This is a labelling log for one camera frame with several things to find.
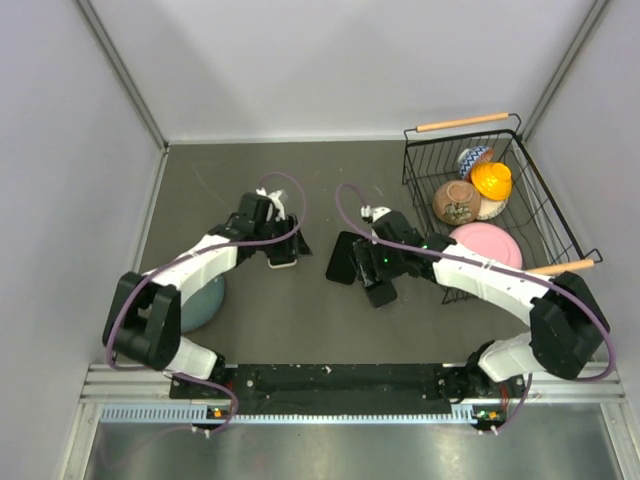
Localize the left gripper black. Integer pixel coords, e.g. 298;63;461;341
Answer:
254;213;311;261

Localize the beige phone case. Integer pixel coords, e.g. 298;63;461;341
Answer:
267;258;298;269

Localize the black smartphone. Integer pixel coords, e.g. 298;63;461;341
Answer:
365;282;398;309

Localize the black phone case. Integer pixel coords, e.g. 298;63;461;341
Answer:
325;231;373;287

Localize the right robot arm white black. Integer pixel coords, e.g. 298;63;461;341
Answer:
354;206;611;396

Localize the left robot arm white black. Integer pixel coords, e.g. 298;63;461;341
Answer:
102;188;311;397

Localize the brown ceramic bowl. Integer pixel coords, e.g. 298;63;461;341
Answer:
432;180;481;226

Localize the grey blue bowl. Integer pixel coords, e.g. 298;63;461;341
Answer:
181;276;225;334

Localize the pink plate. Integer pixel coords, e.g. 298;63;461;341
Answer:
449;222;523;269

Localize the white ceramic bowl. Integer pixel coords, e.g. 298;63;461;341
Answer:
476;196;508;221

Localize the blue white patterned bowl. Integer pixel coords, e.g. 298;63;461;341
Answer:
457;145;494;179

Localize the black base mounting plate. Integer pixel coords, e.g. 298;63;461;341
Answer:
169;362;506;416

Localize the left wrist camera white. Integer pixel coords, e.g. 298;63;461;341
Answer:
255;187;288;222

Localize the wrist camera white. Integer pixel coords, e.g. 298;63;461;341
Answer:
360;205;392;225
255;187;288;222

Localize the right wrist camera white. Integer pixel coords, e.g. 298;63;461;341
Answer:
360;205;392;225

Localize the black wire basket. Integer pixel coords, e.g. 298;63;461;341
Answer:
402;112;603;269

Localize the aluminium frame rail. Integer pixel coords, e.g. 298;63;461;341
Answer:
80;363;625;429

